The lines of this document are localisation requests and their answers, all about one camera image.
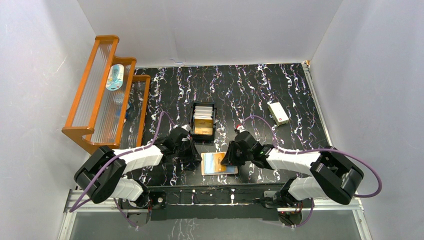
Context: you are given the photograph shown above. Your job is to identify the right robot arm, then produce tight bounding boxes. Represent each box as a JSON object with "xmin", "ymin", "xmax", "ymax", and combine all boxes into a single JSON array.
[{"xmin": 220, "ymin": 131, "xmax": 364, "ymax": 207}]

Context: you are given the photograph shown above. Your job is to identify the aluminium frame rail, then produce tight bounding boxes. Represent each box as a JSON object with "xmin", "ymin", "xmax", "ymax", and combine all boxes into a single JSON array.
[{"xmin": 59, "ymin": 187, "xmax": 374, "ymax": 240}]

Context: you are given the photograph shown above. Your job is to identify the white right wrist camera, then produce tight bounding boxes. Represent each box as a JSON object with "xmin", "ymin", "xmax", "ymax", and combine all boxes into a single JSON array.
[{"xmin": 234, "ymin": 125, "xmax": 247, "ymax": 134}]

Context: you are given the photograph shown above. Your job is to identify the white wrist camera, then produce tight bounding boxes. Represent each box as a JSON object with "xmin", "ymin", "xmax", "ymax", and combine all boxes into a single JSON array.
[
  {"xmin": 234, "ymin": 125, "xmax": 247, "ymax": 134},
  {"xmin": 181, "ymin": 124, "xmax": 191, "ymax": 132}
]

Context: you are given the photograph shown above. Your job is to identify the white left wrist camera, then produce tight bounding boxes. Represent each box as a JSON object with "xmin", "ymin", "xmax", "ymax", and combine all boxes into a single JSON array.
[{"xmin": 181, "ymin": 124, "xmax": 191, "ymax": 132}]

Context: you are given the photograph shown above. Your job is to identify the blue items on rack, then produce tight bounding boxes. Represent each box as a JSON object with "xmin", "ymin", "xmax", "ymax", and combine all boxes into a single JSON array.
[{"xmin": 113, "ymin": 93, "xmax": 132, "ymax": 121}]

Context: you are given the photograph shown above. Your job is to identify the blue white blister pack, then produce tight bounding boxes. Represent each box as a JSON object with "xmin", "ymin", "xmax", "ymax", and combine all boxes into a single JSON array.
[{"xmin": 105, "ymin": 64, "xmax": 125, "ymax": 91}]

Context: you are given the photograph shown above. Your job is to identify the white cardboard box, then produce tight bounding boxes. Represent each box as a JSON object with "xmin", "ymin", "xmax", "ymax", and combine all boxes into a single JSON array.
[{"xmin": 267, "ymin": 102, "xmax": 290, "ymax": 126}]

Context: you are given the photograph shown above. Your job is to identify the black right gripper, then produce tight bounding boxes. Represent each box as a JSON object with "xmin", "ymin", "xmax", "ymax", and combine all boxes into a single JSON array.
[{"xmin": 220, "ymin": 140, "xmax": 253, "ymax": 167}]

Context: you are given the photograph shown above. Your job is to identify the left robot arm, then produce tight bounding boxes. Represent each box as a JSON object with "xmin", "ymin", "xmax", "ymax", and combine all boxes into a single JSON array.
[{"xmin": 73, "ymin": 125, "xmax": 202, "ymax": 208}]

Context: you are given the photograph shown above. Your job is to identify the stack of white cards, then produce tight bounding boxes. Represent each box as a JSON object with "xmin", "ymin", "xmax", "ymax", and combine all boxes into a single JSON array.
[{"xmin": 193, "ymin": 105, "xmax": 214, "ymax": 120}]

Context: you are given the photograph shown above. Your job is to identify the orange wooden tiered rack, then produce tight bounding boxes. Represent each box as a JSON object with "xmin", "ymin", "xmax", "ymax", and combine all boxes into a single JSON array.
[{"xmin": 62, "ymin": 35, "xmax": 151, "ymax": 154}]

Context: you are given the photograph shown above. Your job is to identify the black plastic card bin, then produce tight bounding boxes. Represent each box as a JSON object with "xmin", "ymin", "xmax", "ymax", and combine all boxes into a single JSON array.
[{"xmin": 189, "ymin": 101, "xmax": 217, "ymax": 143}]

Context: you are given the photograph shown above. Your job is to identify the tan blue card holder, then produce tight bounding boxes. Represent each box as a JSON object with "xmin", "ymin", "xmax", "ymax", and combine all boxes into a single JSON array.
[{"xmin": 200, "ymin": 152, "xmax": 238, "ymax": 176}]

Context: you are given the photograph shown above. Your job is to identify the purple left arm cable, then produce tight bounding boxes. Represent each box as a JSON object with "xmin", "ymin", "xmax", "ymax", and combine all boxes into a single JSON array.
[{"xmin": 68, "ymin": 111, "xmax": 176, "ymax": 229}]

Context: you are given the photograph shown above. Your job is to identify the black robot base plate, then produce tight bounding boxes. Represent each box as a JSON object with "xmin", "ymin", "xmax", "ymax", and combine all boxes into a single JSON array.
[{"xmin": 119, "ymin": 185, "xmax": 314, "ymax": 222}]

